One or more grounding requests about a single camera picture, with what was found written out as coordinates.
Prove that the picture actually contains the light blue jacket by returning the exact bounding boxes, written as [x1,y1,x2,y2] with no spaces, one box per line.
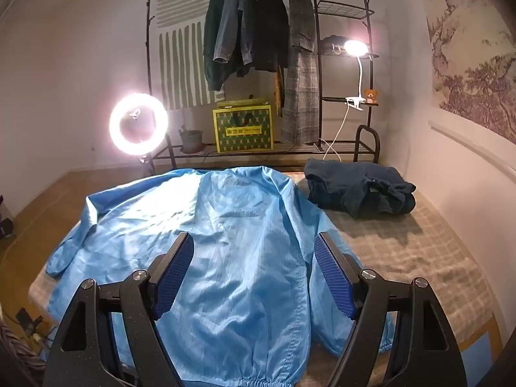
[45,165,393,387]

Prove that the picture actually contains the white clip lamp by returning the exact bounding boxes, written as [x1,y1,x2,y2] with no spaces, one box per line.
[342,39,371,113]

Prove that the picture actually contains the dark striped cloth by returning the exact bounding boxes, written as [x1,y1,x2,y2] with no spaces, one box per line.
[0,318,46,387]

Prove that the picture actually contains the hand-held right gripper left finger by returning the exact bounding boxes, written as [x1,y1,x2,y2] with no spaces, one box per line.
[42,232,194,387]

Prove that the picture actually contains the grey plaid hanging coat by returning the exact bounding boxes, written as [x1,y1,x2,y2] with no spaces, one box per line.
[279,0,320,146]

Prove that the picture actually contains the beige plaid blanket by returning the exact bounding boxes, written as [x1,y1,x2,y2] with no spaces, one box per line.
[28,169,494,387]

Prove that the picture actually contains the power strip with cables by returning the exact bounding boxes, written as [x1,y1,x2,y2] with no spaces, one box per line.
[16,307,59,349]

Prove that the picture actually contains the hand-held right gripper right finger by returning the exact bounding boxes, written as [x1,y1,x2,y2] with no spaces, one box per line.
[313,232,468,387]

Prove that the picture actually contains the folded dark navy clothes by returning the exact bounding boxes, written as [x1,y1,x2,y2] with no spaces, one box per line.
[303,158,417,219]

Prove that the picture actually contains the ring light on stand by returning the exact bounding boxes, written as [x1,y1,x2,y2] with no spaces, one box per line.
[109,93,169,176]

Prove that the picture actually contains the black hanging jacket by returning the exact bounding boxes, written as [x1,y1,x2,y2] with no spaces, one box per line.
[252,0,290,73]

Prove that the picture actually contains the green striped wall hanging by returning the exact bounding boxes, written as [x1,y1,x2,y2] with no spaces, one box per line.
[152,0,226,110]

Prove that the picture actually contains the blue denim hanging jacket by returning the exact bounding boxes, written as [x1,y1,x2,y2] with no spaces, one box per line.
[213,0,259,77]

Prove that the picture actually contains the green and yellow patterned box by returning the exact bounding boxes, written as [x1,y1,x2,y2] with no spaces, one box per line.
[212,97,275,154]

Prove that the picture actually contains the tree landscape wall painting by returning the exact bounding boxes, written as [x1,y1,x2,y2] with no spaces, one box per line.
[417,0,516,146]

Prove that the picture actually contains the brown hanging object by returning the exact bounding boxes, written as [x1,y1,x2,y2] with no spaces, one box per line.
[274,64,285,115]

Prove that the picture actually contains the dark bag on rack shelf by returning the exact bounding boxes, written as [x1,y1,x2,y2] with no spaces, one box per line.
[320,35,347,55]

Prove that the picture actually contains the black metal clothes rack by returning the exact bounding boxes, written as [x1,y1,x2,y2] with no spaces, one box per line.
[144,0,382,170]

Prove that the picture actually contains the small potted plant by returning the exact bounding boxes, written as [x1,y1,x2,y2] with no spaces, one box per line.
[178,125,204,154]

